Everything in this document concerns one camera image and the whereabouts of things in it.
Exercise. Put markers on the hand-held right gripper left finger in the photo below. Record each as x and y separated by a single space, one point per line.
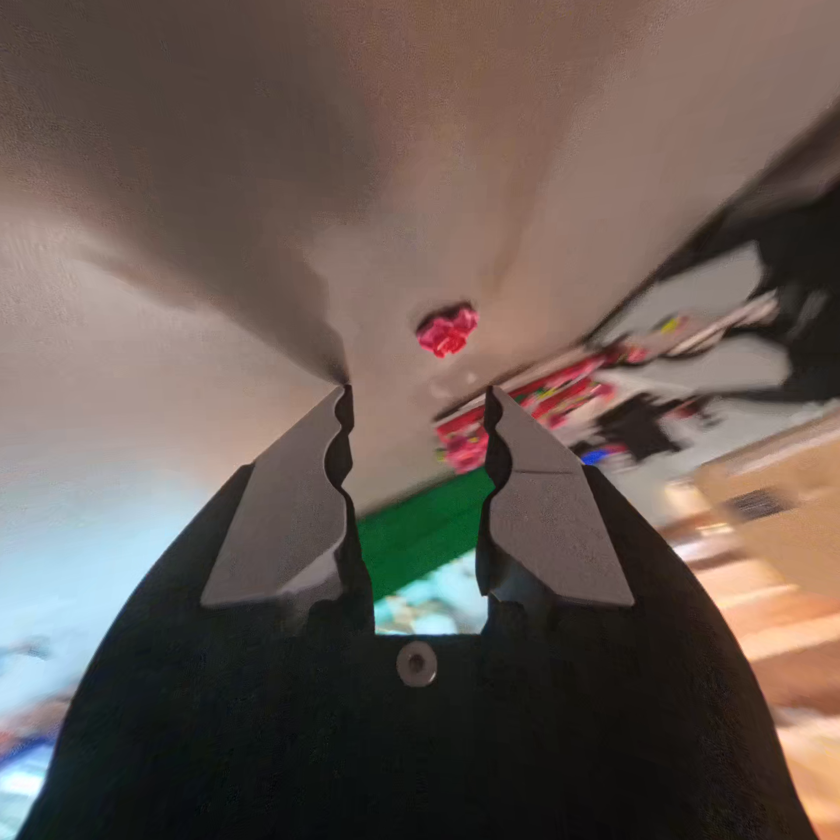
282 512

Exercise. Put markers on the large green storage bin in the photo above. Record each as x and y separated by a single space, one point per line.
420 531

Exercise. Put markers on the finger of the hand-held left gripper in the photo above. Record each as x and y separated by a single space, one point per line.
728 328

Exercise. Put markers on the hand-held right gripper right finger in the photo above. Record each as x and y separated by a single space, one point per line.
558 525

